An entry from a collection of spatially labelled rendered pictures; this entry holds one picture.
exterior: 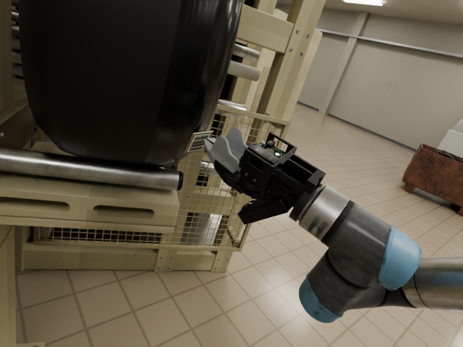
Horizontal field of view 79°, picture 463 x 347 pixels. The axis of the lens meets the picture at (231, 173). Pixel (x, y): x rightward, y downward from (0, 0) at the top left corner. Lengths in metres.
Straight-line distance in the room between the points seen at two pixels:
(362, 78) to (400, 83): 1.30
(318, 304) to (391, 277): 0.12
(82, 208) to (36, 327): 0.93
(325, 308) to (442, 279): 0.16
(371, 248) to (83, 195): 0.50
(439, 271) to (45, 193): 0.65
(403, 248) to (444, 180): 4.82
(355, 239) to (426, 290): 0.15
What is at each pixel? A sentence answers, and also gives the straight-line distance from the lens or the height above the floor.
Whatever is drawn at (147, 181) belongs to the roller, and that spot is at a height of 0.90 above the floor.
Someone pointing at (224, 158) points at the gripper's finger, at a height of 1.03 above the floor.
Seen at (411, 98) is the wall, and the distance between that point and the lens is 10.93.
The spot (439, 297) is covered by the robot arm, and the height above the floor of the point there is 0.97.
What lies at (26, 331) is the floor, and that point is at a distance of 1.50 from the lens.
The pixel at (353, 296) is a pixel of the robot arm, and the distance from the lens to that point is 0.48.
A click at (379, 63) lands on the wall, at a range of 11.53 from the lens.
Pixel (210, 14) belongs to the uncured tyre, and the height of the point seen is 1.23.
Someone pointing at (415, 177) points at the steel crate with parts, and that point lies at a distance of 5.22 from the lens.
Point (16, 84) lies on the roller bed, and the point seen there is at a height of 0.92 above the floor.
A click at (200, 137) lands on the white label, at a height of 1.04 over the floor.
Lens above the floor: 1.19
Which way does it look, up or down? 23 degrees down
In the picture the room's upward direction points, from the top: 18 degrees clockwise
